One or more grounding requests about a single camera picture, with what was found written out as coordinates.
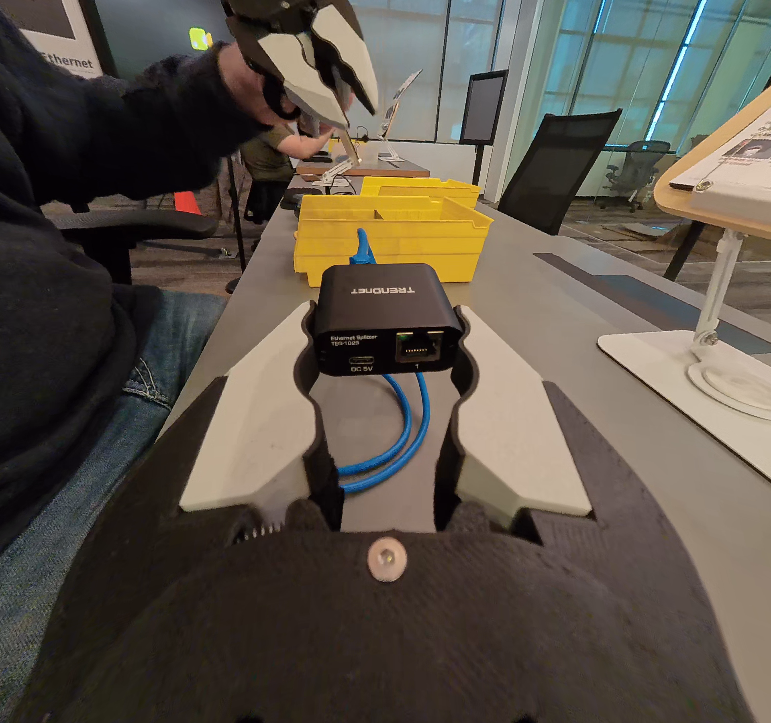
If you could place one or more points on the person's blue jeans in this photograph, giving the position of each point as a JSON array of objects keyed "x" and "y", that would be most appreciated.
[{"x": 90, "y": 482}]

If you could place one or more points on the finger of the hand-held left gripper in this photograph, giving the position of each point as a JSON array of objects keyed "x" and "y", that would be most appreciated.
[
  {"x": 349, "y": 48},
  {"x": 295, "y": 72}
]

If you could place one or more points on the black office chair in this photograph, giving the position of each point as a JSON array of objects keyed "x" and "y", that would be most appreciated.
[{"x": 150, "y": 223}]

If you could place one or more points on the black and white banner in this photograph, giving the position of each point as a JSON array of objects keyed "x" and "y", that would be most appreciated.
[{"x": 36, "y": 6}]

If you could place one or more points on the black ethernet splitter box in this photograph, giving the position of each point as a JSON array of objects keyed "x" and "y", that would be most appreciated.
[{"x": 385, "y": 301}]

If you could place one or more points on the yellow plastic bin with divider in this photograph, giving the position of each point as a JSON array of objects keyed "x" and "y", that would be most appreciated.
[{"x": 391, "y": 235}]

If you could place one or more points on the person's left hand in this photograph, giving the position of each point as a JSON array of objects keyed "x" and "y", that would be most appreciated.
[{"x": 244, "y": 82}]

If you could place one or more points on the printed instruction sheet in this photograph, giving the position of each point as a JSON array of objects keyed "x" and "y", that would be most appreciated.
[{"x": 753, "y": 157}]

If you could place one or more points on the black mesh chair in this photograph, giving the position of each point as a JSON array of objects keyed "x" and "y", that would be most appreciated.
[{"x": 554, "y": 169}]

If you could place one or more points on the grey background office chair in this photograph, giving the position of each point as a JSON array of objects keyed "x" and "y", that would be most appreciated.
[{"x": 638, "y": 172}]

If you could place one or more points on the person's left forearm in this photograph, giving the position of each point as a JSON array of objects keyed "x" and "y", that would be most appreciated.
[{"x": 120, "y": 121}]

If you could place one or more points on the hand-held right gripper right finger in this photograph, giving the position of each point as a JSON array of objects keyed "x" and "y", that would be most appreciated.
[{"x": 518, "y": 434}]

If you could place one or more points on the red floor marker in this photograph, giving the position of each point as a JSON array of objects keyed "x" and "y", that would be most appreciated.
[{"x": 187, "y": 203}]

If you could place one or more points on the black display on stand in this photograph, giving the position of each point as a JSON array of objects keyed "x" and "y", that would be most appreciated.
[{"x": 484, "y": 106}]

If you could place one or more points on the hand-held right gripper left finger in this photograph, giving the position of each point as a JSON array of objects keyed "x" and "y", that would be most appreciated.
[{"x": 253, "y": 428}]

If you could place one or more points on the large dark wall display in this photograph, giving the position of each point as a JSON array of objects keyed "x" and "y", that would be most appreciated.
[{"x": 156, "y": 18}]

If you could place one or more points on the person's dark sweater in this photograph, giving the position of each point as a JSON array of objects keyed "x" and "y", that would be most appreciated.
[{"x": 48, "y": 343}]

